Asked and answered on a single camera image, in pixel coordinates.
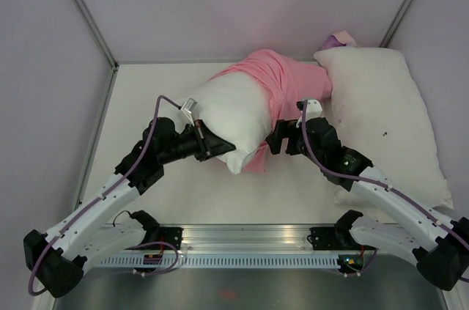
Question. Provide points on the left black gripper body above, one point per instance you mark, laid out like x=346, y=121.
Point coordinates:
x=185, y=146

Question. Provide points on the pink pillowcase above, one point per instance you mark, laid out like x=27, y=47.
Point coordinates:
x=288, y=81

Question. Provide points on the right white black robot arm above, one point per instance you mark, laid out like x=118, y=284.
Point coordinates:
x=445, y=265

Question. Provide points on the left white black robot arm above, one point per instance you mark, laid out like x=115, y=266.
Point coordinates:
x=60, y=257

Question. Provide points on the large white bare pillow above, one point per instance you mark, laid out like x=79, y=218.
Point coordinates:
x=377, y=109

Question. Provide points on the pink purple cloth behind pillow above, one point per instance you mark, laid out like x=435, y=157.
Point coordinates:
x=339, y=39

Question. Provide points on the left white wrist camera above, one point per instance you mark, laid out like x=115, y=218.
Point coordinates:
x=188, y=109

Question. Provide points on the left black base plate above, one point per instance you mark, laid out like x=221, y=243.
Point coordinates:
x=171, y=235

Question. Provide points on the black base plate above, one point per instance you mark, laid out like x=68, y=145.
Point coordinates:
x=171, y=235
x=326, y=238

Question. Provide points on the aluminium mounting rail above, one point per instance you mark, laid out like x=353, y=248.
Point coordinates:
x=273, y=238

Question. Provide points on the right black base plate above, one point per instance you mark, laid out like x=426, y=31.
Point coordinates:
x=326, y=238

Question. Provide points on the white slotted cable duct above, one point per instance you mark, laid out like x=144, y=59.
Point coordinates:
x=225, y=261

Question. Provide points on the right aluminium corner post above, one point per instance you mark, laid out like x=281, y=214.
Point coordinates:
x=405, y=0

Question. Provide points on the aluminium corner post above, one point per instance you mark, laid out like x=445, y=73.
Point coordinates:
x=405, y=0
x=96, y=33

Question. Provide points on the left aluminium corner post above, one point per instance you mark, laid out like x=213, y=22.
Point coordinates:
x=96, y=33

